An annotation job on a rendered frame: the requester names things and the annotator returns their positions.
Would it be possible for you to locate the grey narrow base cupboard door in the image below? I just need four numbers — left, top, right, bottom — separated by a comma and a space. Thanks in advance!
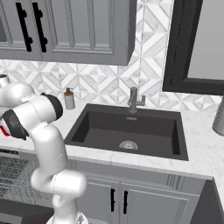
76, 177, 121, 224

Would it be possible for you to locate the grey wide base cupboard door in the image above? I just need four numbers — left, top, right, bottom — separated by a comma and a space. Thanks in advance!
119, 182, 203, 224

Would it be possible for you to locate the dark dishwasher door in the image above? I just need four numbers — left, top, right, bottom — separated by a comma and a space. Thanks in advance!
0, 198, 56, 224

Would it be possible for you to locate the black sink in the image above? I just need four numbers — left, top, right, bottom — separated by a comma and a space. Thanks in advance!
63, 102, 189, 162

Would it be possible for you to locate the grey metal tap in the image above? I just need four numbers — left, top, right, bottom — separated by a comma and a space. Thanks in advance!
127, 86, 147, 114

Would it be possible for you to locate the grey soap dispenser brown top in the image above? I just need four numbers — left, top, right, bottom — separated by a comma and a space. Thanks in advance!
63, 87, 76, 111

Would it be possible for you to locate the grey panel under sink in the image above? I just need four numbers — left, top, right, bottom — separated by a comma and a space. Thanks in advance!
67, 158, 207, 196

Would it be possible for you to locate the black framed window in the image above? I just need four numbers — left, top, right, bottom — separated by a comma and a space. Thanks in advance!
162, 0, 224, 96

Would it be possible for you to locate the grey ribbed cylinder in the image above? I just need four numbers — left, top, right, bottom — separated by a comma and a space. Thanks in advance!
212, 95, 224, 137

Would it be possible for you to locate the grey wall cupboard body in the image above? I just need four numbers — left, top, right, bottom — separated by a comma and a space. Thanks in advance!
0, 0, 138, 67

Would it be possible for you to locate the black base cupboard handle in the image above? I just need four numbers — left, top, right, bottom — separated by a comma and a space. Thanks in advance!
122, 190, 130, 215
109, 188, 116, 213

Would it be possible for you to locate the grey wide wall cupboard door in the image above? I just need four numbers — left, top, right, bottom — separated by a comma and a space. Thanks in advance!
29, 0, 130, 66

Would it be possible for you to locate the black wall cupboard handle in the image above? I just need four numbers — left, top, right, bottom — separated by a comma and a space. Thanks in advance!
15, 2, 33, 53
31, 2, 48, 53

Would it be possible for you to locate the dishwasher with wire rack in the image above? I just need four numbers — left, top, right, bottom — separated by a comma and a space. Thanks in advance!
0, 148, 56, 208

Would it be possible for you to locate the grey narrow wall cupboard door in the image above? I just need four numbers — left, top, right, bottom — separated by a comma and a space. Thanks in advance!
0, 0, 43, 61

